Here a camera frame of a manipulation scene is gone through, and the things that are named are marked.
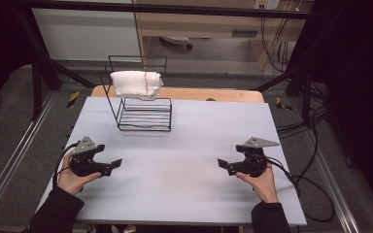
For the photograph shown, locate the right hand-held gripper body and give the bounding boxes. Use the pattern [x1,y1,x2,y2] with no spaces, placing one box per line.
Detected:
[227,136,281,179]

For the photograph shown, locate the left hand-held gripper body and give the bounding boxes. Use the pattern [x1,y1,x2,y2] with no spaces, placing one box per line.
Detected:
[68,135,114,179]

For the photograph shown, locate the black wire rack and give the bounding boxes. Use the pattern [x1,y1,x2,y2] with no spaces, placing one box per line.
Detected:
[99,54,174,133]

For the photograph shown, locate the white towel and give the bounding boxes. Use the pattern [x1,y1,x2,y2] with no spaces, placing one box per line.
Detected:
[109,70,165,100]

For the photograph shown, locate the person's left hand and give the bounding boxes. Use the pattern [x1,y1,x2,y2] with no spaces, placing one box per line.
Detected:
[56,151,103,196]

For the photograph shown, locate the person's right hand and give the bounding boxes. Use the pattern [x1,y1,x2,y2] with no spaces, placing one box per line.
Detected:
[235,162,280,205]

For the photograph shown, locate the yellow black floor tape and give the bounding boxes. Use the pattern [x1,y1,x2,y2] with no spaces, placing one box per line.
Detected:
[275,96,293,112]
[66,90,81,109]

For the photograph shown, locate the white cabinet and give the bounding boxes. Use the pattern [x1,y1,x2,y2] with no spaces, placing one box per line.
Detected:
[31,0,143,63]

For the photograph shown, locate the office chair base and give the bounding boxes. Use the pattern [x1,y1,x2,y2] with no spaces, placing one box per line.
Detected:
[158,35,194,51]

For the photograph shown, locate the wooden desk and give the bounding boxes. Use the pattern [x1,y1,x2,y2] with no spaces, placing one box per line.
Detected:
[131,0,316,71]

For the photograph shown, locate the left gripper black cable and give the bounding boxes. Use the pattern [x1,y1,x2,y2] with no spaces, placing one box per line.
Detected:
[51,141,81,189]

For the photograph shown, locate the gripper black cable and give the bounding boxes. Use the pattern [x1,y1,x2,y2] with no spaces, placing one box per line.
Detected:
[51,141,81,189]
[264,156,336,224]

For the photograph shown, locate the bundle of black floor cables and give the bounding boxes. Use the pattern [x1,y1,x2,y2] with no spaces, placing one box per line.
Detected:
[276,106,330,138]

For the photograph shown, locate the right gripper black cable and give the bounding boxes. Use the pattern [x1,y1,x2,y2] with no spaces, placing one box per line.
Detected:
[264,156,336,224]

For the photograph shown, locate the aluminium floor rail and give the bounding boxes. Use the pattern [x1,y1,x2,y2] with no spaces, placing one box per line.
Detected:
[300,128,361,233]
[0,91,58,221]

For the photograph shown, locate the hanging desk cables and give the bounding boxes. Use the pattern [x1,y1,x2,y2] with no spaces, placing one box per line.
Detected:
[259,17,293,74]

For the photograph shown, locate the white wall outlet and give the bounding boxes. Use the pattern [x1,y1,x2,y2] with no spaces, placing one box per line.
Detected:
[254,0,282,11]

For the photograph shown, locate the black metal frame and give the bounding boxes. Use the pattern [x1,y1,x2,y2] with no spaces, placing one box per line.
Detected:
[12,0,325,121]

